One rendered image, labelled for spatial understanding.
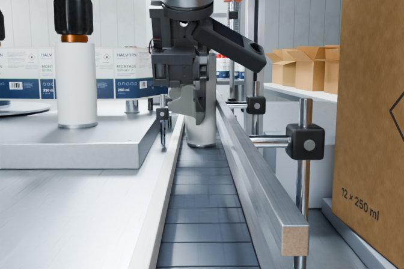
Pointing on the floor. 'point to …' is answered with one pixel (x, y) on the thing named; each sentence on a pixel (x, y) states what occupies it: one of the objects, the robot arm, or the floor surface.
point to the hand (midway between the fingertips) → (202, 117)
